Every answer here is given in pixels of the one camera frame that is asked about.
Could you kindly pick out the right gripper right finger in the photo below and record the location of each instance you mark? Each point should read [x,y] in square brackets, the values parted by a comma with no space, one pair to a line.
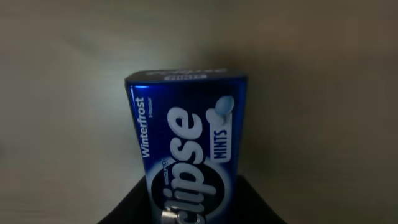
[258,208]

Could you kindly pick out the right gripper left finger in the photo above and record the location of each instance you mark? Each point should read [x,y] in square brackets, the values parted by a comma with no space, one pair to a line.
[130,208]

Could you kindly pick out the blue candy pack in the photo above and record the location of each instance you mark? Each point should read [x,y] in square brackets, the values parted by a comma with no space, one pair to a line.
[186,140]

